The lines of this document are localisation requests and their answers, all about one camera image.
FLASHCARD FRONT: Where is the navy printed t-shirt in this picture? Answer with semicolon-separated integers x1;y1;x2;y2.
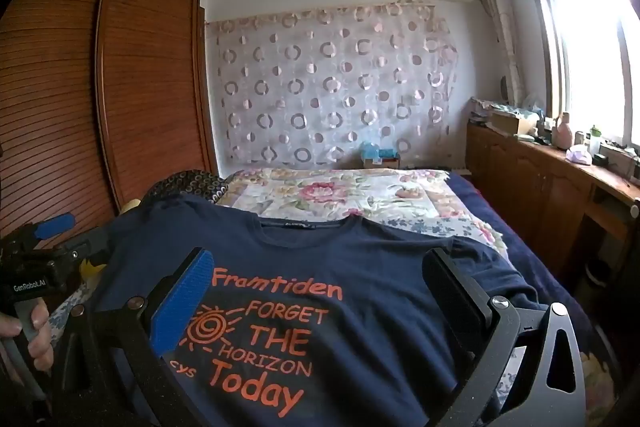
93;196;539;426

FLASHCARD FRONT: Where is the navy blue bed blanket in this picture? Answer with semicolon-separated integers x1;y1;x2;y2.
447;172;594;351

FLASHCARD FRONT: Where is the brown wooden wardrobe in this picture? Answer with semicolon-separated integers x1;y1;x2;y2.
1;0;216;234

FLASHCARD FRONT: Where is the person left hand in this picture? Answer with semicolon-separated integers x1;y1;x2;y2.
1;298;54;372

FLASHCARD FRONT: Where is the pink bottle on cabinet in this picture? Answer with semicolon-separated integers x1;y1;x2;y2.
552;112;574;150

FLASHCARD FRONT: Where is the cardboard box on cabinet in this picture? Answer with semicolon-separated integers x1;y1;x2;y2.
487;110;538;136

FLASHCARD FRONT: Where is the window with brown frame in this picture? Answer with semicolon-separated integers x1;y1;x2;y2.
534;0;639;150

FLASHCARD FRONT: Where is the rolled patterned curtain column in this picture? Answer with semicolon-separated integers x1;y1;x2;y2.
487;0;525;106

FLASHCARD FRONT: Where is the circle patterned sheer curtain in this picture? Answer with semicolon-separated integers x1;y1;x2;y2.
212;2;458;169

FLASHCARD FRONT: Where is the floral pink quilt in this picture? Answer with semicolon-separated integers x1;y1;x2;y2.
219;168;508;258

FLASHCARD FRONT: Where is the yellow plush toy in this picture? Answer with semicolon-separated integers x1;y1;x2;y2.
79;198;141;282

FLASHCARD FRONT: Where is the wooden side cabinet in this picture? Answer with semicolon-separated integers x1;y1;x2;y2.
465;124;639;295

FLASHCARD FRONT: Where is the dark circle patterned cloth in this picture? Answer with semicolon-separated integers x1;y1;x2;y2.
141;169;229;205

